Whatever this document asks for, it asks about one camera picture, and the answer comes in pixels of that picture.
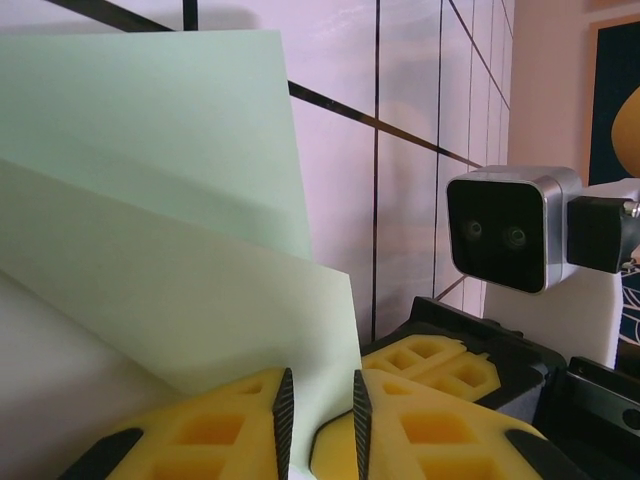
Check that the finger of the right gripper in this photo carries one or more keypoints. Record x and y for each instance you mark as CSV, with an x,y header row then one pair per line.
x,y
420,352
467,380

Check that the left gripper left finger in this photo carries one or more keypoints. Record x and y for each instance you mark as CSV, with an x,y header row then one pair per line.
x,y
210,435

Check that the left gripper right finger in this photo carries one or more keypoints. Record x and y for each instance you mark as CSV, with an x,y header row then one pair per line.
x,y
440,435

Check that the light green paper sheet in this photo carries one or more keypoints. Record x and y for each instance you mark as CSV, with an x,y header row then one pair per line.
x,y
150,150

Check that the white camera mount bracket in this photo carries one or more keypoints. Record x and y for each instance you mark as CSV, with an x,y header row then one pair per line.
x,y
550,320

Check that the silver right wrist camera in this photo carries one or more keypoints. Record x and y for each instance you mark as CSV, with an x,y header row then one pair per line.
x,y
500,230

